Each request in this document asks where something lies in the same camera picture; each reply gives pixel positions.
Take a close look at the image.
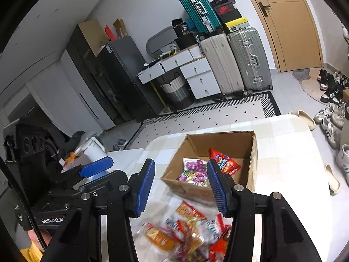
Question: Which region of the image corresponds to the white wardrobe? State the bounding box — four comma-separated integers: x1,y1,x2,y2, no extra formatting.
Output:
26,50,115,131

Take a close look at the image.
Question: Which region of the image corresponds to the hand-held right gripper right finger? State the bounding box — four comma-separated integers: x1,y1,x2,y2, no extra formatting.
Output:
207,159,310,262

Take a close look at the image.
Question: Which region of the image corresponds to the silver suitcase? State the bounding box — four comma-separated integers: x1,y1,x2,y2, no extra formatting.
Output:
227,27,274,92

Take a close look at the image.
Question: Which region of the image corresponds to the brown paper bag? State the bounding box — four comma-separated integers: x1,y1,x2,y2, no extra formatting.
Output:
113,19,128,37

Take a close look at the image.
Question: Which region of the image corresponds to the black refrigerator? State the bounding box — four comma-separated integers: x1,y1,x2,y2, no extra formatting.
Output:
97,36,164,118

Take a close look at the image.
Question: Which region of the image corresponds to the flat cardboard carton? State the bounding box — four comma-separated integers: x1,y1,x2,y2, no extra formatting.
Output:
79,20,109,56

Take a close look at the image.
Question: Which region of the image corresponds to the white trash bin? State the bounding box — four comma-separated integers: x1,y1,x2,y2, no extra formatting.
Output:
79,136,107,164

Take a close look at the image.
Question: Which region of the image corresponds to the purple and green candy packet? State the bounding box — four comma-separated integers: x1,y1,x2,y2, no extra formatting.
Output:
176,169,212,187

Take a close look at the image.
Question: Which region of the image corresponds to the wooden door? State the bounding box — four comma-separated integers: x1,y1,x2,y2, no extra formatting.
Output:
237,0,323,73

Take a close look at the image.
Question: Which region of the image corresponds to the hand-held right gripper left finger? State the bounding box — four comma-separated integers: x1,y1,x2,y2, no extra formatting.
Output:
41,158,156,262

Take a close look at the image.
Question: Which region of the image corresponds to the yellow and black shoe box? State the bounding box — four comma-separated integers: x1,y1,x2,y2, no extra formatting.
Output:
224,16,250,33

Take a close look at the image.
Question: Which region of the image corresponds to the tall black cabinet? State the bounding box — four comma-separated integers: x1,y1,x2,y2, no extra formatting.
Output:
66,23,128,123

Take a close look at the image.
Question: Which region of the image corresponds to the beige slipper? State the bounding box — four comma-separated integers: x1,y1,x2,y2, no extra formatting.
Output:
324,164,341,195
289,110,317,131

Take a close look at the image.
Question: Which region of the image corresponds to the red snack packet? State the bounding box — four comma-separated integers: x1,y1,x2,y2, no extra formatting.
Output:
209,148,242,176

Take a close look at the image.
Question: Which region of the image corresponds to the striped laundry basket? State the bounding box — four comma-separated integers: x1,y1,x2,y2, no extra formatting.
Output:
160,72,195,110

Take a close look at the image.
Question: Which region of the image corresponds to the pile of snack packets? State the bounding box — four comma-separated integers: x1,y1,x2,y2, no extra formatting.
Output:
136,200,235,262

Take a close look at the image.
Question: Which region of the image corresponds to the cardboard box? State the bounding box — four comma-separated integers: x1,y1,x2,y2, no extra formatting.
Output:
159,131,258,208

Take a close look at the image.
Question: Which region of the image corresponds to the beige suitcase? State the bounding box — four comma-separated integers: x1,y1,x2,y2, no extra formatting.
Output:
197,33,246,96

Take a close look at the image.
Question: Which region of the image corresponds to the black door handle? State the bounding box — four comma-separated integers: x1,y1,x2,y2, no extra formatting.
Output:
258,2,271,17

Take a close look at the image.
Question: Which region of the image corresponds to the grey and beige door mat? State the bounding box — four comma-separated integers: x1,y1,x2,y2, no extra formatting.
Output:
292,68,339,107

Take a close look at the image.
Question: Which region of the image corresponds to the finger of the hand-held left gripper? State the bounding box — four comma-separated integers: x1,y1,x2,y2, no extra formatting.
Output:
72,170,128,194
60,156,114,181

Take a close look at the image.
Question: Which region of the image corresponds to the white drawer desk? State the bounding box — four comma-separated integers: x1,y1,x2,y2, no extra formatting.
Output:
137,45,222,101

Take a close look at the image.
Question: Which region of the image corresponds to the person's left forearm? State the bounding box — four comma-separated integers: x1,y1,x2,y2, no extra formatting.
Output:
21,231,45,262

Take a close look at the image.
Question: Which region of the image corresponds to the oval mirror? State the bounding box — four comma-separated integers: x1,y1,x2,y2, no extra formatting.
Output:
146,26,178,58

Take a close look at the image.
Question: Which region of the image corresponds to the teal suitcase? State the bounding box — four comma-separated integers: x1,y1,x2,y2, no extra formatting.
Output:
177,0,224,34

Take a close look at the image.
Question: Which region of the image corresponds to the black and white patterned rug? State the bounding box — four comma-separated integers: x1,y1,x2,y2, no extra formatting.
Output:
124,91,282,150

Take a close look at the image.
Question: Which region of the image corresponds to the pile of sneakers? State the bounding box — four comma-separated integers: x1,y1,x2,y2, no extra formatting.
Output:
313,68,349,186

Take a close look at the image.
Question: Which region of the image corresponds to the black printed bag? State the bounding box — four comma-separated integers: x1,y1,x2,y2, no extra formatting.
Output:
171,18,198,48

